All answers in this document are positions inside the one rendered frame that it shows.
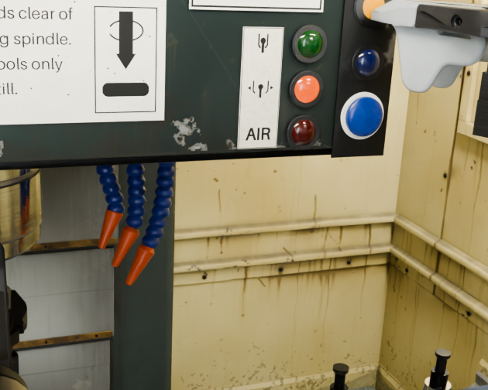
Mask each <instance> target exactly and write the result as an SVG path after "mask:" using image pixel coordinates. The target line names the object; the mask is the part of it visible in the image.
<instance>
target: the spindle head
mask: <svg viewBox="0 0 488 390"><path fill-rule="evenodd" d="M188 4H189V0H167V4H166V48H165V92H164V120H159V121H103V122H75V123H46V124H17V125H0V170H13V169H45V168H61V167H78V166H110V165H127V164H143V163H175V162H193V161H209V160H226V159H258V158H275V157H291V156H323V155H331V152H332V135H333V125H334V116H335V99H336V89H337V80H338V71H339V53H340V44H341V34H342V17H343V8H344V0H324V5H323V12H278V11H246V10H214V9H189V8H188ZM310 24H311V25H315V26H318V27H320V28H321V29H322V30H323V31H324V33H325V35H326V38H327V47H326V51H325V53H324V55H323V56H322V57H321V58H320V59H319V60H317V61H315V62H313V63H303V62H301V61H299V60H298V59H297V58H296V57H295V56H294V54H293V52H292V49H291V41H292V38H293V36H294V34H295V32H296V31H297V30H298V29H299V28H301V27H302V26H305V25H310ZM243 27H284V41H283V53H282V66H281V78H280V103H279V114H278V127H277V147H276V148H260V149H237V145H238V129H239V96H240V80H241V63H242V31H243ZM302 70H312V71H314V72H316V73H317V74H318V75H319V76H320V77H321V79H322V81H323V85H324V89H323V93H322V96H321V98H320V99H319V101H318V102H317V103H316V104H314V105H312V106H310V107H308V108H302V107H299V106H297V105H296V104H294V103H293V102H292V100H291V99H290V97H289V94H288V87H289V83H290V80H291V79H292V77H293V76H294V75H295V74H296V73H298V72H300V71H302ZM300 114H308V115H311V116H313V117H314V118H315V119H316V120H317V121H318V124H319V126H320V135H319V137H318V140H317V142H316V143H315V144H314V145H313V146H312V147H311V148H309V149H305V150H297V149H294V148H293V147H291V146H290V145H289V144H288V142H287V140H286V135H285V131H286V127H287V124H288V123H289V121H290V120H291V119H292V118H293V117H295V116H296V115H300Z"/></svg>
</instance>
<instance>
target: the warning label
mask: <svg viewBox="0 0 488 390"><path fill-rule="evenodd" d="M166 4H167V0H0V125H17V124H46V123H75V122H103V121H159V120H164V92H165V48H166Z"/></svg>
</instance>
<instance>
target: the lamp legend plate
mask: <svg viewBox="0 0 488 390"><path fill-rule="evenodd" d="M283 41H284V27H243V31H242V63H241V80H240V96H239V129H238V145H237V149H260V148H276V147H277V127H278V114H279V103H280V78H281V66H282V53H283Z"/></svg>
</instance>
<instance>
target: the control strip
mask: <svg viewBox="0 0 488 390"><path fill-rule="evenodd" d="M364 1H365V0H344V8H343V17H342V34H341V44H340V53H339V71H338V80H337V89H336V99H335V116H334V125H333V135H332V152H331V158H342V157H359V156H383V152H384V145H385V138H386V130H387V116H388V108H389V101H390V87H391V80H392V73H393V59H394V51H395V43H396V36H397V33H396V30H395V28H394V27H393V25H392V24H389V23H384V22H377V21H374V20H371V19H369V18H367V17H366V16H365V14H364V12H363V3H364ZM308 30H314V31H316V32H318V33H319V34H320V35H321V37H322V39H323V47H322V49H321V52H320V53H319V54H318V55H317V56H315V57H313V58H306V57H304V56H302V55H301V54H300V52H299V50H298V47H297V44H298V40H299V38H300V37H301V35H302V34H303V33H304V32H306V31H308ZM326 47H327V38H326V35H325V33H324V31H323V30H322V29H321V28H320V27H318V26H315V25H311V24H310V25H305V26H302V27H301V28H299V29H298V30H297V31H296V32H295V34H294V36H293V38H292V41H291V49H292V52H293V54H294V56H295V57H296V58H297V59H298V60H299V61H301V62H303V63H313V62H315V61H317V60H319V59H320V58H321V57H322V56H323V55H324V53H325V51H326ZM364 50H375V51H377V52H378V54H379V56H380V66H379V69H378V70H377V72H376V73H374V74H373V75H370V76H364V75H362V74H361V73H360V72H359V71H358V69H357V66H356V63H357V59H358V57H359V55H360V53H361V52H363V51H364ZM304 76H312V77H314V78H315V79H316V80H317V81H318V83H319V92H318V96H317V97H316V98H315V99H314V100H313V101H311V102H308V103H304V102H301V101H299V100H298V99H297V97H296V95H295V92H294V89H295V85H296V83H297V82H298V81H299V80H300V79H301V78H302V77H304ZM323 89H324V85H323V81H322V79H321V77H320V76H319V75H318V74H317V73H316V72H314V71H312V70H302V71H300V72H298V73H296V74H295V75H294V76H293V77H292V79H291V80H290V83H289V87H288V94H289V97H290V99H291V100H292V102H293V103H294V104H296V105H297V106H299V107H302V108H308V107H310V106H312V105H314V104H316V103H317V102H318V101H319V99H320V98H321V96H322V93H323ZM360 97H370V98H374V99H376V100H377V101H378V102H379V103H380V105H381V107H382V109H383V120H382V122H381V124H380V127H379V128H378V129H377V130H376V131H375V132H374V133H373V134H372V135H368V136H365V137H360V136H358V135H354V134H352V133H351V132H350V131H349V129H348V128H347V126H346V123H345V115H346V112H347V109H348V107H349V106H350V104H351V103H352V102H354V100H355V99H357V98H360ZM304 119H305V120H309V121H312V122H313V123H314V126H315V127H316V135H315V137H314V140H313V141H312V142H311V143H309V144H308V145H298V144H296V143H295V142H294V140H293V139H292V134H291V133H292V129H293V127H294V126H295V124H296V123H298V122H299V121H301V120H304ZM285 135H286V140H287V142H288V144H289V145H290V146H291V147H293V148H294V149H297V150H305V149H309V148H311V147H312V146H313V145H314V144H315V143H316V142H317V140H318V137H319V135H320V126H319V124H318V121H317V120H316V119H315V118H314V117H313V116H311V115H308V114H300V115H296V116H295V117H293V118H292V119H291V120H290V121H289V123H288V124H287V127H286V131H285Z"/></svg>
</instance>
